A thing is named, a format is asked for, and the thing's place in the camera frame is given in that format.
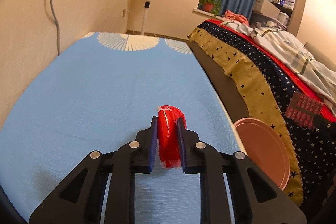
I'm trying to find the potted green plant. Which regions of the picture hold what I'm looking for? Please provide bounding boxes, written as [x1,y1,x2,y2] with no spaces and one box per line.
[198,0,222,16]

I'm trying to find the yellow star bed skirt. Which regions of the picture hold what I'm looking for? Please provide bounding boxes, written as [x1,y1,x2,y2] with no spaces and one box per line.
[189,27,304,205]

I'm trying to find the grey power cable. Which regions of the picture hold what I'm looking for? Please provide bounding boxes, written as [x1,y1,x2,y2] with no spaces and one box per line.
[49,0,62,55]

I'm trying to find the pink plastic trash bin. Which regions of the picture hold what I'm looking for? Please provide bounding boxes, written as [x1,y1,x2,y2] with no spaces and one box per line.
[234,118,290,190]

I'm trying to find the red plastic bag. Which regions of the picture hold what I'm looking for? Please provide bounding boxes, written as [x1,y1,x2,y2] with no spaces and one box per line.
[158,105,186,168]

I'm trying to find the cardboard box on shelf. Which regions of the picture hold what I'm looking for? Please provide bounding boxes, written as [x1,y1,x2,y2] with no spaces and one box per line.
[252,0,280,18]

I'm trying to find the wooden bookshelf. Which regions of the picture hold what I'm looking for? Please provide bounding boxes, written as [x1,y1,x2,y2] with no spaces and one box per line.
[268,0,306,36]

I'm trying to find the red blanket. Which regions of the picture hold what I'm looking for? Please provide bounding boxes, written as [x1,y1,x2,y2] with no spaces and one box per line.
[191,20,322,122]

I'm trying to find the plaid light blue quilt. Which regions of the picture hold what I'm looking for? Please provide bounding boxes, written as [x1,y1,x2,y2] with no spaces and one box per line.
[221,20,335,113]

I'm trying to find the pink clothes on windowsill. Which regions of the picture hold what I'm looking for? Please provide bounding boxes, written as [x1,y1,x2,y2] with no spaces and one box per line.
[223,10,249,26]

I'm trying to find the navy star bed sheet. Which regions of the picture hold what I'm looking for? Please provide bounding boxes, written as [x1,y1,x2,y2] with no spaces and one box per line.
[189,20,335,205]

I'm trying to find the maroon checkered packet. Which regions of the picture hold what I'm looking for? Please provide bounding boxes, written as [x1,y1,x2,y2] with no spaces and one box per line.
[285,92,324,130]

